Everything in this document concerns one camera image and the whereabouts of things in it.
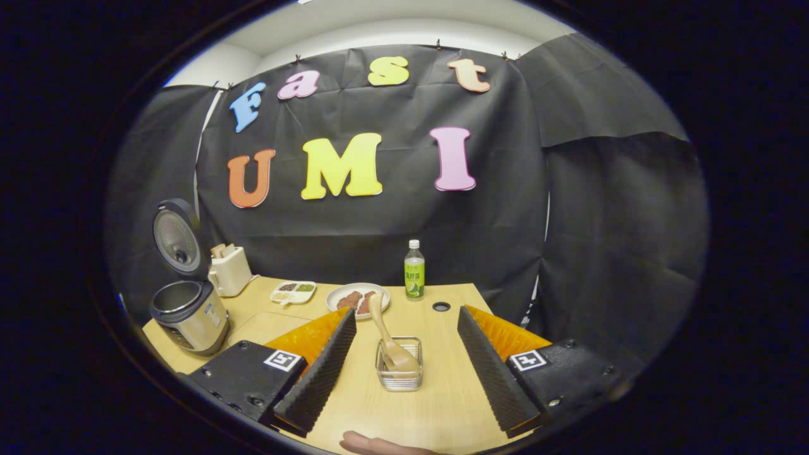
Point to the black backdrop cloth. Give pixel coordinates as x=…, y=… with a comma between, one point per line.
x=505, y=221

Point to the toast slice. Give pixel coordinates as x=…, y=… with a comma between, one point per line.
x=217, y=251
x=229, y=249

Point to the white round plate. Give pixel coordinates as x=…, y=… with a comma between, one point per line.
x=335, y=297

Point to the white divided bean dish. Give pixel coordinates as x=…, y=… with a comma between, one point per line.
x=292, y=292

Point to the green drink bottle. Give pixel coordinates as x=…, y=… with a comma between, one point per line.
x=414, y=272

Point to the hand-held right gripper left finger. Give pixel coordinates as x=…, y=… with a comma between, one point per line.
x=319, y=376

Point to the white toaster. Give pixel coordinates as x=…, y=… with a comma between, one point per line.
x=231, y=275

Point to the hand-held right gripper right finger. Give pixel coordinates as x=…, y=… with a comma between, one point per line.
x=493, y=376

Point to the dark-lidded silver rice cooker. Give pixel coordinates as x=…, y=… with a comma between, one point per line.
x=189, y=316

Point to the black table grommet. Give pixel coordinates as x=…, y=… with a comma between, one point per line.
x=441, y=306

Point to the brown meat piece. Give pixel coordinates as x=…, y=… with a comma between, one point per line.
x=349, y=300
x=365, y=304

